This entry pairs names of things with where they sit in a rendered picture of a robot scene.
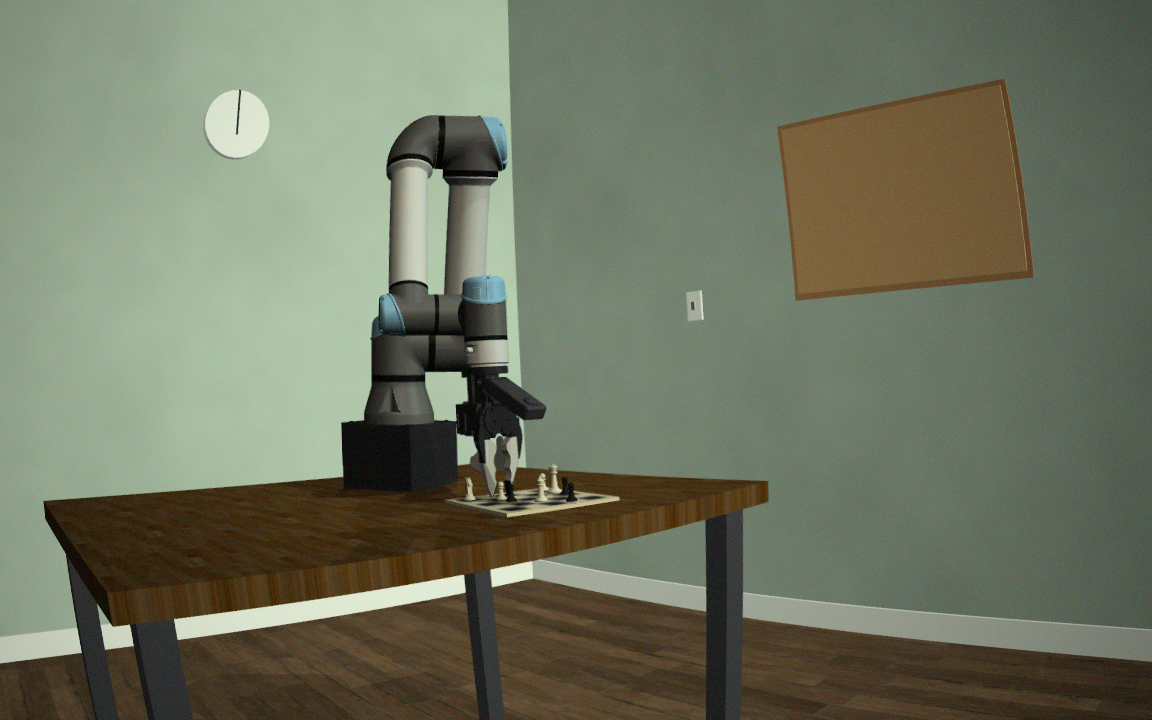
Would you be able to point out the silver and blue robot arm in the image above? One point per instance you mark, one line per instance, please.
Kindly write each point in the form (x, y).
(471, 151)

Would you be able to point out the black and cream chessboard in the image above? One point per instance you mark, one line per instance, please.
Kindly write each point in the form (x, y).
(526, 502)

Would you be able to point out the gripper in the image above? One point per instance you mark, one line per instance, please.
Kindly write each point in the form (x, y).
(491, 419)

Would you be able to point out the white chess queen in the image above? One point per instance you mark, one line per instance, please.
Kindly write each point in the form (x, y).
(554, 487)

